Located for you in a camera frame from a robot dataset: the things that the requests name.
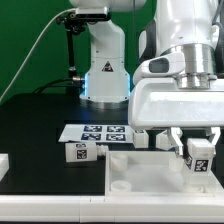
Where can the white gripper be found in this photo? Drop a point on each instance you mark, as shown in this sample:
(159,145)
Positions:
(159,103)

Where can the white square table top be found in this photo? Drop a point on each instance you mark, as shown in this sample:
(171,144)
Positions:
(145,173)

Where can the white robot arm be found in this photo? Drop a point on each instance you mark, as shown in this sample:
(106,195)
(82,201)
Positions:
(176,83)

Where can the white obstacle fence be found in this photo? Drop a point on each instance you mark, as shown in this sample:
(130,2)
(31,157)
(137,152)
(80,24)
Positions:
(116,208)

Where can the paper sheet with tags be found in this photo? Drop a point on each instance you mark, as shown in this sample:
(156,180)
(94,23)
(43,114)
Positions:
(96,133)

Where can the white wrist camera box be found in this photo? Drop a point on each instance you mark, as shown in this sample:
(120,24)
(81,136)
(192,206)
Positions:
(168,65)

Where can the camera on stand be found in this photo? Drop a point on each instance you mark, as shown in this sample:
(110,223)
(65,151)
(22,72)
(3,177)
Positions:
(92,14)

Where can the black camera stand pole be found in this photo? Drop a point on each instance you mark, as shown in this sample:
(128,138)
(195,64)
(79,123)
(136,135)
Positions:
(73,27)

